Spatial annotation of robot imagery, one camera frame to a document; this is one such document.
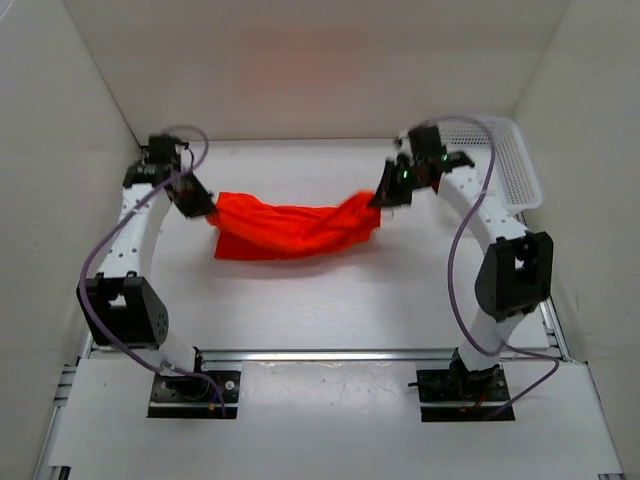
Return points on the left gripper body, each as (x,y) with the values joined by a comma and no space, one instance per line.
(180,210)

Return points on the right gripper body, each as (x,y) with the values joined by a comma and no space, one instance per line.
(416,179)

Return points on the orange shorts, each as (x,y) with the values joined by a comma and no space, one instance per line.
(251,230)

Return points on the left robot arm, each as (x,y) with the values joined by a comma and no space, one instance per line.
(120,305)

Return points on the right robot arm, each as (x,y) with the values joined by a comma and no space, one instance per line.
(515,273)

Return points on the white plastic basket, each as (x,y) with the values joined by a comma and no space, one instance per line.
(513,181)

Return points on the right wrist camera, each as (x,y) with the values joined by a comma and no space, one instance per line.
(421,142)

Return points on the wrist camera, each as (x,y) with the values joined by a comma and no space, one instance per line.
(165,149)
(421,142)

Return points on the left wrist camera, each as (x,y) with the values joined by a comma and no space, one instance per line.
(165,149)

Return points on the aluminium front rail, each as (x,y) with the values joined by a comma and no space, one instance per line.
(336,355)

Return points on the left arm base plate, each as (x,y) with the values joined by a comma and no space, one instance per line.
(179,397)

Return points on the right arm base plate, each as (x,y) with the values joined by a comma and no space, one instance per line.
(445,397)

